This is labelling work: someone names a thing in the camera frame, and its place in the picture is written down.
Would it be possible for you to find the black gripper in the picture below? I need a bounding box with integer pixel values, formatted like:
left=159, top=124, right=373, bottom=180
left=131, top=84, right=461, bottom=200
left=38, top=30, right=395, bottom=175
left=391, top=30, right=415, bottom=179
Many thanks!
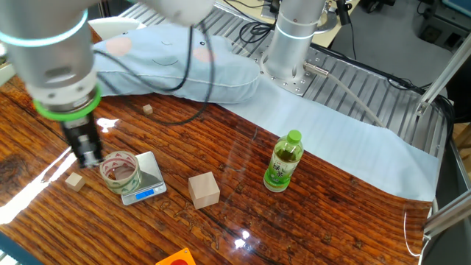
left=60, top=113, right=105, bottom=169

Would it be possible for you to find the clear red-printed tape roll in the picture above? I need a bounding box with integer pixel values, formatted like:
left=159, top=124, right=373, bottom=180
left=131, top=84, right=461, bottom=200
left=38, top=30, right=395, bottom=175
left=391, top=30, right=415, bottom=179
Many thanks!
left=99, top=150, right=143, bottom=196

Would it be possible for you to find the silver digital pocket scale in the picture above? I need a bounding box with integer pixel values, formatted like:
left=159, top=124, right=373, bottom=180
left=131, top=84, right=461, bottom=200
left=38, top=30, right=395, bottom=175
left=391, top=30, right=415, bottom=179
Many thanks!
left=120, top=150, right=168, bottom=206

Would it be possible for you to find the small wooden cube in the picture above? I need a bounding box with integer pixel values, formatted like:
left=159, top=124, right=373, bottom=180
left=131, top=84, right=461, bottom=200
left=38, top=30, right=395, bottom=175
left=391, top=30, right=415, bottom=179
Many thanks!
left=65, top=172, right=87, bottom=193

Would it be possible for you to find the light blue face pillow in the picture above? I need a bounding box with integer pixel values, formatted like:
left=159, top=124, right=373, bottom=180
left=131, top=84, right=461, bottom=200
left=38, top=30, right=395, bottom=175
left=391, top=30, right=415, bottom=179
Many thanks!
left=91, top=24, right=261, bottom=105

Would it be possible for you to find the blue serrated-edge mat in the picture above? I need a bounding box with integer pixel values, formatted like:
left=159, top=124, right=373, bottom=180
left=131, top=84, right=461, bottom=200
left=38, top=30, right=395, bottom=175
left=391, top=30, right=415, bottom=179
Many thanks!
left=0, top=230, right=44, bottom=265

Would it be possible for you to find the orange emergency stop button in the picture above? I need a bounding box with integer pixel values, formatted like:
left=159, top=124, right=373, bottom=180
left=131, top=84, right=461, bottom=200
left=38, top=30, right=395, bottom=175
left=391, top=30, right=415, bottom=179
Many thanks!
left=155, top=247, right=197, bottom=265

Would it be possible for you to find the green tea bottle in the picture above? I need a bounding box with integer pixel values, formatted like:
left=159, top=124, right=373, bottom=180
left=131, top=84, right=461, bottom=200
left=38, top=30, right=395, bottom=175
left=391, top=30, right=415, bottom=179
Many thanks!
left=263, top=129, right=305, bottom=194

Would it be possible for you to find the white cloth sheet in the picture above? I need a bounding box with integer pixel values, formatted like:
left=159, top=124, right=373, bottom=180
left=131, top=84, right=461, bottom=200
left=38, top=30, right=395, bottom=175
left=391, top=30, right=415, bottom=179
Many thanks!
left=88, top=16, right=442, bottom=202

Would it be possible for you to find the aluminium profile workbench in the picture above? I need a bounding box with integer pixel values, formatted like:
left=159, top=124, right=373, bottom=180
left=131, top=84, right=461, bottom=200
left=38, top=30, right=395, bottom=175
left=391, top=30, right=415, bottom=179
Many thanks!
left=121, top=0, right=456, bottom=159

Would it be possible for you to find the grey equipment case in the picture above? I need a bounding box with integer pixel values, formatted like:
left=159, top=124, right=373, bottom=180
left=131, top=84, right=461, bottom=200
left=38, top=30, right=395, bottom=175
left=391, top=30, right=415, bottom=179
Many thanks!
left=417, top=0, right=471, bottom=52

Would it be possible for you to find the green wrist flange ring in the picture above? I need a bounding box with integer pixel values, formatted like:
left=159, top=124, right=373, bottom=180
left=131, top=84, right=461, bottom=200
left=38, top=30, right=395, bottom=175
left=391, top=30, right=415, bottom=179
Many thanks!
left=32, top=83, right=103, bottom=122

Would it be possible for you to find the grey robot base hose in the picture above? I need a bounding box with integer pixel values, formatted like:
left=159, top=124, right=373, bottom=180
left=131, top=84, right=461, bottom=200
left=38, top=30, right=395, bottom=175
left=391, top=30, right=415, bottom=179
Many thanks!
left=303, top=61, right=388, bottom=129

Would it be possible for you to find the thin white wire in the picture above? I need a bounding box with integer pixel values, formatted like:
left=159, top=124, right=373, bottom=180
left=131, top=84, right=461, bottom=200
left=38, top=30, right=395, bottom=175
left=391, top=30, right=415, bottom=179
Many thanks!
left=403, top=204, right=424, bottom=258

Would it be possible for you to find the black cable bundle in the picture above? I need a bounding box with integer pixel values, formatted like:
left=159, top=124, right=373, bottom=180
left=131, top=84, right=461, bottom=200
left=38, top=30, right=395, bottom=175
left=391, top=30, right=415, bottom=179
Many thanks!
left=311, top=42, right=457, bottom=155

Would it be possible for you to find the aluminium frame post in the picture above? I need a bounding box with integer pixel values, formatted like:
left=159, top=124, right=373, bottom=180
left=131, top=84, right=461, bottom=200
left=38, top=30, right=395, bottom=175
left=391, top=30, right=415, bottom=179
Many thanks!
left=422, top=190, right=471, bottom=241
left=414, top=39, right=471, bottom=118

